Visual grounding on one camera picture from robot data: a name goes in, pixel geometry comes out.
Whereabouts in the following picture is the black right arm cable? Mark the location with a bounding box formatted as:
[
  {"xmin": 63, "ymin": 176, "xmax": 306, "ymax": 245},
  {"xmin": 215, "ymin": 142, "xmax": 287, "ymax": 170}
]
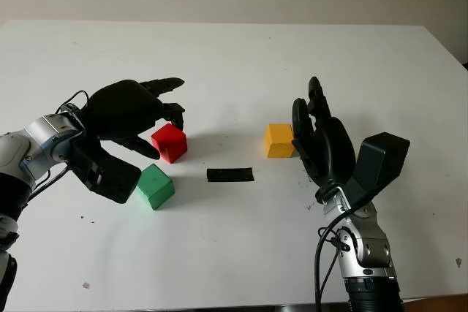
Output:
[{"xmin": 314, "ymin": 198, "xmax": 366, "ymax": 312}]

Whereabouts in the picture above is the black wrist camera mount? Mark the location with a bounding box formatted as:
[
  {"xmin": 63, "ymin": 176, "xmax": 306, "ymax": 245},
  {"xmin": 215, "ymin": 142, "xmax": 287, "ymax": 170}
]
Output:
[
  {"xmin": 69, "ymin": 136, "xmax": 143, "ymax": 204},
  {"xmin": 343, "ymin": 132, "xmax": 411, "ymax": 205}
]

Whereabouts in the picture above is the yellow wooden block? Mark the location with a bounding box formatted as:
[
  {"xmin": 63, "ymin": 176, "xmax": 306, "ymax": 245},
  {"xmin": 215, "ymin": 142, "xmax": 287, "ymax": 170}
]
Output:
[{"xmin": 263, "ymin": 123, "xmax": 296, "ymax": 159}]

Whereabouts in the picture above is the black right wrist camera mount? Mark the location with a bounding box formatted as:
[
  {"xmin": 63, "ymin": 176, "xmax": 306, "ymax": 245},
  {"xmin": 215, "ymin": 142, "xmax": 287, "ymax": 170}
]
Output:
[{"xmin": 343, "ymin": 132, "xmax": 411, "ymax": 205}]

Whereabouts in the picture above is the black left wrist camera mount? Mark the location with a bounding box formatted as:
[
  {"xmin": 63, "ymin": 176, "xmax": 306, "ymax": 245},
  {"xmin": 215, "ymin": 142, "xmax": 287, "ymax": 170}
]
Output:
[{"xmin": 69, "ymin": 136, "xmax": 143, "ymax": 204}]

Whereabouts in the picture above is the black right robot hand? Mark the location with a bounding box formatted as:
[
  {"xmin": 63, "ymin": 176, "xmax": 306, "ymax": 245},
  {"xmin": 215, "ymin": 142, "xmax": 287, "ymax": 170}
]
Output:
[{"xmin": 291, "ymin": 76, "xmax": 357, "ymax": 204}]

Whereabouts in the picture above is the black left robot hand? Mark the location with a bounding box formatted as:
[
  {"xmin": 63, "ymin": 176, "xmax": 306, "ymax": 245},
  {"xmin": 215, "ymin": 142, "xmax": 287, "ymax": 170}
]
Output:
[{"xmin": 82, "ymin": 77, "xmax": 186, "ymax": 161}]

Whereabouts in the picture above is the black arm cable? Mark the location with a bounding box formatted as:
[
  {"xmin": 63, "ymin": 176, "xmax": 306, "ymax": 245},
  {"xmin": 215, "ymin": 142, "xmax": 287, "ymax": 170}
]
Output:
[
  {"xmin": 26, "ymin": 90, "xmax": 91, "ymax": 203},
  {"xmin": 314, "ymin": 198, "xmax": 366, "ymax": 312}
]

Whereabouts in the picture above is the black tape strip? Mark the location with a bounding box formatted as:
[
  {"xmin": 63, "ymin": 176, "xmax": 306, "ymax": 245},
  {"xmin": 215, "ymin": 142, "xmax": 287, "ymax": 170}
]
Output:
[{"xmin": 206, "ymin": 167, "xmax": 254, "ymax": 183}]

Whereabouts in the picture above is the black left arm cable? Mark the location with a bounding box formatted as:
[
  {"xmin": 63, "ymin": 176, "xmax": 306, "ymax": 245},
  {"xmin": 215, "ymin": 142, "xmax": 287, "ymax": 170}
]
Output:
[{"xmin": 26, "ymin": 90, "xmax": 91, "ymax": 203}]

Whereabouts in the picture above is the red wooden block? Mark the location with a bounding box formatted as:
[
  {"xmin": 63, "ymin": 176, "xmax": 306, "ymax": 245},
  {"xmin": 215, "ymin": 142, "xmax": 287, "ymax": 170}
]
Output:
[{"xmin": 151, "ymin": 123, "xmax": 188, "ymax": 164}]

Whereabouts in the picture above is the green wooden block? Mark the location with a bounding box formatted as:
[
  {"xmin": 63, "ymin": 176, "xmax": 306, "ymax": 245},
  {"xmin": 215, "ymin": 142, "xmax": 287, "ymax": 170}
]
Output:
[{"xmin": 135, "ymin": 164, "xmax": 176, "ymax": 211}]

